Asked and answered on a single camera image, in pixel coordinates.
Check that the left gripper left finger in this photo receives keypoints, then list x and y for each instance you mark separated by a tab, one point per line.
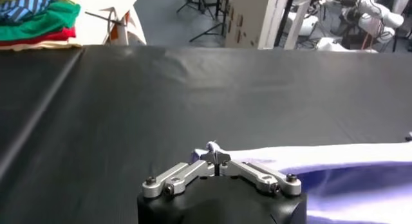
180	177

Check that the red garment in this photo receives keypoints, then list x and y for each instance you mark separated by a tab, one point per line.
54	36

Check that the cream garment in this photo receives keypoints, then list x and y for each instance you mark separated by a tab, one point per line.
42	45

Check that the white cloth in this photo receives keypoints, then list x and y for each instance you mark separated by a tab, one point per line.
103	3

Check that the blue striped garment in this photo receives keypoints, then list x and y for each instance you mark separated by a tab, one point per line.
29	6

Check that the white standing desk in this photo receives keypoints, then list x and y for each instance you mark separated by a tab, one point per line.
296	22

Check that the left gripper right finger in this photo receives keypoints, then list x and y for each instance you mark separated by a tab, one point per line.
257	177

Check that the lavender t-shirt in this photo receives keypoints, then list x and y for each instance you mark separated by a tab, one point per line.
354	186

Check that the tall white cardboard box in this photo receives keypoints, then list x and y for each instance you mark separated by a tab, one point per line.
251	16

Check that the white humanoid robot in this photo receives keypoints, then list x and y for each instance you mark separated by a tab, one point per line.
383	17

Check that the black tripod stand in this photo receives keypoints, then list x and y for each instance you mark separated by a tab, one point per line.
206	13

